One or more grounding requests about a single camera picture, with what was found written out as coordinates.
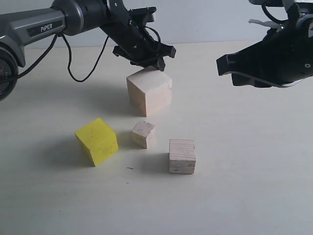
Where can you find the large light wooden cube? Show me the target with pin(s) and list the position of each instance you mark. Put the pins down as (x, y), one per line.
(150, 90)

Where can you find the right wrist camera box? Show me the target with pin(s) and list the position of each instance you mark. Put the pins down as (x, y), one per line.
(270, 3)

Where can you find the white tape strip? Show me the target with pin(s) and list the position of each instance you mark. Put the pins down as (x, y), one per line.
(269, 24)

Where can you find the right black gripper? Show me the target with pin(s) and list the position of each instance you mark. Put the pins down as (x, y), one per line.
(283, 58)

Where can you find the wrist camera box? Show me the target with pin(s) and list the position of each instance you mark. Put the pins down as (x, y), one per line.
(143, 15)
(270, 3)

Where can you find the left grey black robot arm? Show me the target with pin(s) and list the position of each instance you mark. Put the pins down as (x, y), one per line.
(63, 18)

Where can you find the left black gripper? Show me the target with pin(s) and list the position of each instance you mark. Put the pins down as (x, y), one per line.
(137, 42)

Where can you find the medium striped wooden cube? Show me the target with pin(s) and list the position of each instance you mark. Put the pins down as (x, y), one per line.
(182, 156)

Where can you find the small light wooden cube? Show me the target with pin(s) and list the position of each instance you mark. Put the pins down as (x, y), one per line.
(143, 134)

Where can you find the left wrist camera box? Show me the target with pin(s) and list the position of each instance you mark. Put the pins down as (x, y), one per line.
(143, 15)

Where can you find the yellow painted cube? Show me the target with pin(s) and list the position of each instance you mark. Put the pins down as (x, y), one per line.
(97, 140)

